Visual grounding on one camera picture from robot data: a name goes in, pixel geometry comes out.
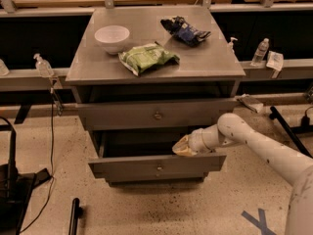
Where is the small white pump bottle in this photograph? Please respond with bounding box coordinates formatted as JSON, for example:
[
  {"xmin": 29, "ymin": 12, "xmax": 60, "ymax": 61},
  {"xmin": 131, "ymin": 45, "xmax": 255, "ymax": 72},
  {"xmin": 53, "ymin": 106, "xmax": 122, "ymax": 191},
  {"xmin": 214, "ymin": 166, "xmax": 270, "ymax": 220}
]
[{"xmin": 228, "ymin": 37, "xmax": 238, "ymax": 54}]

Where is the grey top drawer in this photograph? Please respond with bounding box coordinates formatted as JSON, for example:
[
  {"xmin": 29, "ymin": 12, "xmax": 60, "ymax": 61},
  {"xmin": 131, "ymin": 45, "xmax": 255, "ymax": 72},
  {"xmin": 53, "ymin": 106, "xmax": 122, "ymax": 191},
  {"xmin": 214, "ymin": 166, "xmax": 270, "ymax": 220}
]
[{"xmin": 77, "ymin": 99, "xmax": 239, "ymax": 130}]

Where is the black floor bar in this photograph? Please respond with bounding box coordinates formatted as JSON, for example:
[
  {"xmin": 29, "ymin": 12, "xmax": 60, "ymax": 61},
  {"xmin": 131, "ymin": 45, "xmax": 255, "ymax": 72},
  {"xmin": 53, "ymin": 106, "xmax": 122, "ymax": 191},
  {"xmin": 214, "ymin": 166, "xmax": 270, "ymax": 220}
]
[{"xmin": 68, "ymin": 198, "xmax": 83, "ymax": 235}]

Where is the clear bottle far left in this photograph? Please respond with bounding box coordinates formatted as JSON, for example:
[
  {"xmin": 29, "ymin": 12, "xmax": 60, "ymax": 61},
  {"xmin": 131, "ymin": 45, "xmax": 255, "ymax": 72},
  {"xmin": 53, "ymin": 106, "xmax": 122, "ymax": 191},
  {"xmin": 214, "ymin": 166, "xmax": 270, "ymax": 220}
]
[{"xmin": 0, "ymin": 59, "xmax": 10, "ymax": 76}]

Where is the white bowl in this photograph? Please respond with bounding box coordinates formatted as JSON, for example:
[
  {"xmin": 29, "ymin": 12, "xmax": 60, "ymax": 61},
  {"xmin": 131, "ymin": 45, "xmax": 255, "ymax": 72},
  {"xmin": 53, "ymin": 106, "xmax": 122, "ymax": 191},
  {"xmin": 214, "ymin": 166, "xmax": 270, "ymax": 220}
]
[{"xmin": 94, "ymin": 25, "xmax": 130, "ymax": 55}]

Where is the blue chip bag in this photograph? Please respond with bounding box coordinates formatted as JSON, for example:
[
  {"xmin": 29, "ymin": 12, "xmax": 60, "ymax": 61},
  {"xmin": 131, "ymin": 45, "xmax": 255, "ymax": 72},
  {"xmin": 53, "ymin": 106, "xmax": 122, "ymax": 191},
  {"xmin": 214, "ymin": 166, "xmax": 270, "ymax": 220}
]
[{"xmin": 160, "ymin": 16, "xmax": 211, "ymax": 47}]

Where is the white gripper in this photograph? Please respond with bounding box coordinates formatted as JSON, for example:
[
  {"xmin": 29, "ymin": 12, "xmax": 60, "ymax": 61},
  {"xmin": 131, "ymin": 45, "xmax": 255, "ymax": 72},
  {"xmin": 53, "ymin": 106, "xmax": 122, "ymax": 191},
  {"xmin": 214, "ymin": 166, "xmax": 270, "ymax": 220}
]
[{"xmin": 172, "ymin": 129, "xmax": 210, "ymax": 157}]

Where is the grey drawer cabinet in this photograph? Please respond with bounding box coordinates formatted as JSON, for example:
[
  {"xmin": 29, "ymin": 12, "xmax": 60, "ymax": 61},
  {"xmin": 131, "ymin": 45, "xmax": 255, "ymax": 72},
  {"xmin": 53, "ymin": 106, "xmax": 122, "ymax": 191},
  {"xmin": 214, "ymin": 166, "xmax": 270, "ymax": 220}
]
[{"xmin": 67, "ymin": 6, "xmax": 245, "ymax": 185}]

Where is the black stand leg right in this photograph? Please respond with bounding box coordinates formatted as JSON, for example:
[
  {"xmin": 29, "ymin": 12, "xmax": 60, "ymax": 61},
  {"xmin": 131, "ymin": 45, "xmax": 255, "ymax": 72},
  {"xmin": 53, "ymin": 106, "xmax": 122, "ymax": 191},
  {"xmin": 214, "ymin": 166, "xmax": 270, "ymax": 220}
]
[{"xmin": 269, "ymin": 106, "xmax": 313, "ymax": 158}]

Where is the clear plastic water bottle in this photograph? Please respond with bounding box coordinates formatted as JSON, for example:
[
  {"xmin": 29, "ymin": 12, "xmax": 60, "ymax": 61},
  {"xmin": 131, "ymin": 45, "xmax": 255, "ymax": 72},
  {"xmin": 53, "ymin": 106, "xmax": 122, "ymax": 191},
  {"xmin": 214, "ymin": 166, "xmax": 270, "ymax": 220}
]
[{"xmin": 250, "ymin": 38, "xmax": 269, "ymax": 66}]

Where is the black cable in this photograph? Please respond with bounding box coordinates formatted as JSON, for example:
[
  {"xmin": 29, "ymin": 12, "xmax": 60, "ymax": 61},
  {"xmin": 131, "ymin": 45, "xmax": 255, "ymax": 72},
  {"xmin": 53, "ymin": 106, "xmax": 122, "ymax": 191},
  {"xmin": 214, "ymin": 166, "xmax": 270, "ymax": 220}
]
[{"xmin": 19, "ymin": 87, "xmax": 57, "ymax": 234}]

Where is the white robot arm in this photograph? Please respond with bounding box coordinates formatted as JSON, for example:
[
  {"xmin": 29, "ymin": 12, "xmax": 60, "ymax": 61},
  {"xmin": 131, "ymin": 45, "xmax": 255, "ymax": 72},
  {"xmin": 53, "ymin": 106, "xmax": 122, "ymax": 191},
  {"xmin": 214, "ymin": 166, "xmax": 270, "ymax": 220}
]
[{"xmin": 172, "ymin": 113, "xmax": 313, "ymax": 235}]

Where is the white wipes packet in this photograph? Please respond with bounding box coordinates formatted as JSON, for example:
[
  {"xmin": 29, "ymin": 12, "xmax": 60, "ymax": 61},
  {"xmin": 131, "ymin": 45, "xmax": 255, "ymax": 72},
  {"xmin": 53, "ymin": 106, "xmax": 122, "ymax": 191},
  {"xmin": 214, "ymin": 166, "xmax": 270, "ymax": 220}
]
[{"xmin": 266, "ymin": 51, "xmax": 284, "ymax": 71}]

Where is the black stand base left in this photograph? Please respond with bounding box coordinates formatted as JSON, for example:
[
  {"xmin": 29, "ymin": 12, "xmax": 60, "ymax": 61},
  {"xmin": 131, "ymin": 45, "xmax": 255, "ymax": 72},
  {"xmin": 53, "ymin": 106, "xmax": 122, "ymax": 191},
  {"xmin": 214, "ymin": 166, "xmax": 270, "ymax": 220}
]
[{"xmin": 0, "ymin": 117, "xmax": 52, "ymax": 235}]

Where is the folded grey cloth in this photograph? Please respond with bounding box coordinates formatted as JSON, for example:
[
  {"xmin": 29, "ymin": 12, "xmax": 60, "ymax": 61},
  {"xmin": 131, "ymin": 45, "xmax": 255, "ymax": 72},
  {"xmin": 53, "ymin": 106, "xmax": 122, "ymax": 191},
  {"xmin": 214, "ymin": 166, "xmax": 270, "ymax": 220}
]
[{"xmin": 238, "ymin": 94, "xmax": 263, "ymax": 113}]

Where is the green chip bag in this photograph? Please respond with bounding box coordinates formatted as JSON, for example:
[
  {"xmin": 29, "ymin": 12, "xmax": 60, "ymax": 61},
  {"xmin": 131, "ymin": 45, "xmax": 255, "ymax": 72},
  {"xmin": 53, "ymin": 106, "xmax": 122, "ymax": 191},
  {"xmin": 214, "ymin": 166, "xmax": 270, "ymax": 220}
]
[{"xmin": 118, "ymin": 42, "xmax": 180, "ymax": 76}]

